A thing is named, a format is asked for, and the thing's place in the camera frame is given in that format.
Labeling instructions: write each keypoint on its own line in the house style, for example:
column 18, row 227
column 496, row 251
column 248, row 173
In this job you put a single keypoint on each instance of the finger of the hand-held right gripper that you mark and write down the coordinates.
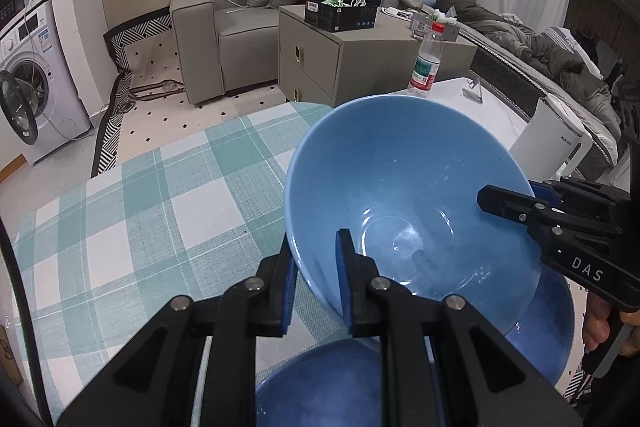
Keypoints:
column 542, row 192
column 505, row 204

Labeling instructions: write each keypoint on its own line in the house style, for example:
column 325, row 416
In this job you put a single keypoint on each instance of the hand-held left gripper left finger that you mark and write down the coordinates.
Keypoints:
column 287, row 302

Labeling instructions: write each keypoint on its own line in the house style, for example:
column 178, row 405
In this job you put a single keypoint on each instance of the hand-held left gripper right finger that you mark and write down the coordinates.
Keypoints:
column 345, row 287

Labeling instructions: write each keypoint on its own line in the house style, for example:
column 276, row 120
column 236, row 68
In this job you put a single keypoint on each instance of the blue ceramic bowl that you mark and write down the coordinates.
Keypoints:
column 320, row 382
column 545, row 332
column 400, row 167

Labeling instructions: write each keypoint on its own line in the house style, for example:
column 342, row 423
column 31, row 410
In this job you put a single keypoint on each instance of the person's right hand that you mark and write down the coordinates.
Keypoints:
column 595, row 327

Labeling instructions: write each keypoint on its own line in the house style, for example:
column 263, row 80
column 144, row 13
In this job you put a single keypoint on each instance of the white electric kettle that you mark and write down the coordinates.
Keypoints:
column 545, row 142

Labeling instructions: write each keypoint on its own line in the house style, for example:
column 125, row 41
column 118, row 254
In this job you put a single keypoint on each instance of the white side table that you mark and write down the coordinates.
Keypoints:
column 500, row 117

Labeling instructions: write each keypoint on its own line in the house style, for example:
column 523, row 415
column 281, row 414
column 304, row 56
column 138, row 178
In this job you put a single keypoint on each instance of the grey blanket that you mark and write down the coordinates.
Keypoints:
column 540, row 52

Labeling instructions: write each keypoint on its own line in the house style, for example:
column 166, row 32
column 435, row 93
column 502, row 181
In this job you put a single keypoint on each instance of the clear plastic water bottle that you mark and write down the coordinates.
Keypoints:
column 425, row 67

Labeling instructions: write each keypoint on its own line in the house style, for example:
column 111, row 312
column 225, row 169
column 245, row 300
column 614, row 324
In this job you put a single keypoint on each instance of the teal checked tablecloth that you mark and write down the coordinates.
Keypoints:
column 150, row 207

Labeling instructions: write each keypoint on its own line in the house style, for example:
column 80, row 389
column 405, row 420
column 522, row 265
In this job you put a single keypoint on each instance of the grey nightstand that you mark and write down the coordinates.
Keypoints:
column 330, row 57

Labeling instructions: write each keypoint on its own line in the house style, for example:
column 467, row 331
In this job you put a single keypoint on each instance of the black and white patterned mat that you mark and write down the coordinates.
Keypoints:
column 150, row 117

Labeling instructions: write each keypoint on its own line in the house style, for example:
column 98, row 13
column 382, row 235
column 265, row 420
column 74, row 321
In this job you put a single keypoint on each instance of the black cardboard box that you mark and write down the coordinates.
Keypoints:
column 345, row 19

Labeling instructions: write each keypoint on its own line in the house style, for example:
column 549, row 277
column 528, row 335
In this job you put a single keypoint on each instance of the grey sofa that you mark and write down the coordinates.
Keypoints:
column 240, row 37

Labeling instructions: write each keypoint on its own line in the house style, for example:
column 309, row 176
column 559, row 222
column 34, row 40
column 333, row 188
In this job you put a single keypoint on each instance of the white washing machine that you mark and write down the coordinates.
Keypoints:
column 45, row 107

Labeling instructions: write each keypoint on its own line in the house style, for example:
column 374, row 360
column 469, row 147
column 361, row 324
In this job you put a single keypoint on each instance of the black pressure cooker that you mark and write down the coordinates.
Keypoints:
column 9, row 4

